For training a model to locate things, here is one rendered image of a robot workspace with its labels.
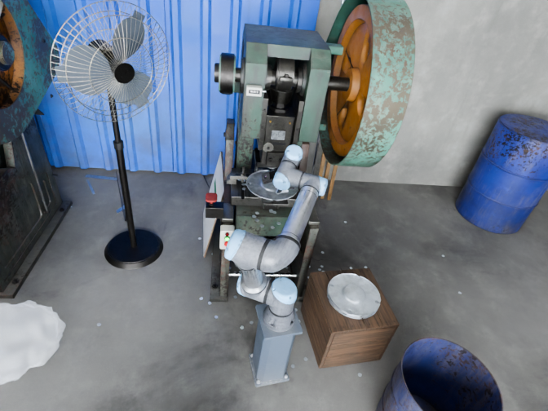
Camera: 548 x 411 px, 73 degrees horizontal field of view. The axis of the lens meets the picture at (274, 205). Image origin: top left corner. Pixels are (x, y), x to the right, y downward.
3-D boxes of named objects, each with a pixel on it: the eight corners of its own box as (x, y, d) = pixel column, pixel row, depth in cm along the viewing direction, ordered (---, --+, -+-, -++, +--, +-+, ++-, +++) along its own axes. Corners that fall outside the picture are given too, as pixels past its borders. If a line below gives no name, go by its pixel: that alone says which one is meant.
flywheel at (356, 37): (369, 23, 215) (352, 148, 235) (336, 19, 212) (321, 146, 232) (437, -9, 146) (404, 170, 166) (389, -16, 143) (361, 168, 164)
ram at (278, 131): (288, 169, 201) (297, 117, 183) (261, 167, 198) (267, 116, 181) (285, 152, 214) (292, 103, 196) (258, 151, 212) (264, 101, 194)
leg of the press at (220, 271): (227, 302, 235) (236, 185, 181) (209, 302, 234) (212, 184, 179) (229, 211, 307) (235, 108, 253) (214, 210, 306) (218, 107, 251)
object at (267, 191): (301, 201, 197) (301, 201, 196) (246, 199, 193) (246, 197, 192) (294, 172, 219) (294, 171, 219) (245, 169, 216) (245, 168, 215)
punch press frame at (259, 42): (296, 277, 237) (345, 64, 156) (228, 276, 231) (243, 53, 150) (283, 202, 299) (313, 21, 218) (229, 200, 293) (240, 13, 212)
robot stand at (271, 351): (289, 380, 199) (302, 332, 172) (255, 387, 194) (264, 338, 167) (280, 349, 213) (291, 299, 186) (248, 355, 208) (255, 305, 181)
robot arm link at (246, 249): (266, 307, 170) (258, 263, 123) (236, 296, 173) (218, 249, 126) (276, 284, 176) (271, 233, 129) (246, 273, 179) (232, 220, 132)
